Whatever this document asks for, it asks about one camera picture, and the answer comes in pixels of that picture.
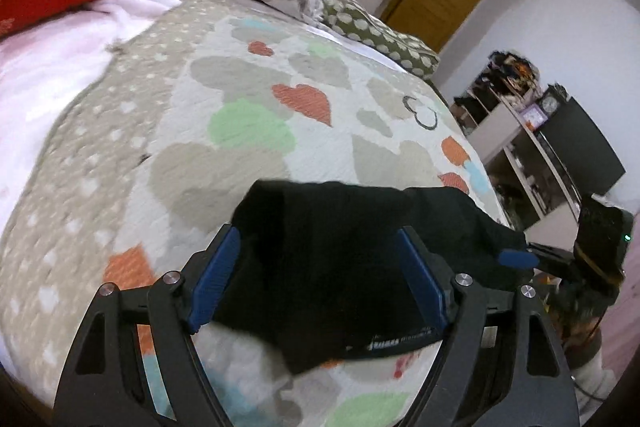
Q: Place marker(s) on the heart-print quilt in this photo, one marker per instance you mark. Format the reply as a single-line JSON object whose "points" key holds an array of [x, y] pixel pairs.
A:
{"points": [[225, 122]]}

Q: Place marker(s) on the pink bed sheet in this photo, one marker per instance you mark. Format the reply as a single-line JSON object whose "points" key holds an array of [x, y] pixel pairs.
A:
{"points": [[40, 82]]}

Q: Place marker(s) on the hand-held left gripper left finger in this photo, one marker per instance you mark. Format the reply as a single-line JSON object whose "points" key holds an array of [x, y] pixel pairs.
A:
{"points": [[217, 277]]}

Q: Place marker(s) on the black pants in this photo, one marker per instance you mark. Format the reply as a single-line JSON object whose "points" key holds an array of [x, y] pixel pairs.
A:
{"points": [[325, 257]]}

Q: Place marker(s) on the purple photo frame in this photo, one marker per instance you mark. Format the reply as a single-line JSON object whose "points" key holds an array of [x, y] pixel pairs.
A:
{"points": [[535, 117]]}

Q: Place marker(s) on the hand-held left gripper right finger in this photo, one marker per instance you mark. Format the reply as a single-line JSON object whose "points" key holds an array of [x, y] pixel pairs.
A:
{"points": [[422, 277]]}

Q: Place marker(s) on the white shelf unit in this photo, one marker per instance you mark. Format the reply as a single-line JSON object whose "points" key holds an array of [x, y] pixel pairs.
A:
{"points": [[505, 132]]}

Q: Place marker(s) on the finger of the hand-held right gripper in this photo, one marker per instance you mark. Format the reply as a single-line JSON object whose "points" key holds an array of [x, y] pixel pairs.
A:
{"points": [[517, 258]]}

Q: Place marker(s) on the green sheep-print bolster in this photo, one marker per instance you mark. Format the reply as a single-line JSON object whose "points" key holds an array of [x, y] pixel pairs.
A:
{"points": [[380, 37]]}

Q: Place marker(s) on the dark table clock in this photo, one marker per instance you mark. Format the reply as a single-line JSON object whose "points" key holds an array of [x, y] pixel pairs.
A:
{"points": [[550, 103]]}

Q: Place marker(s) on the black television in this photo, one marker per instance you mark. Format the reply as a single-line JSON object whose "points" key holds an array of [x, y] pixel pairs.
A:
{"points": [[585, 147]]}

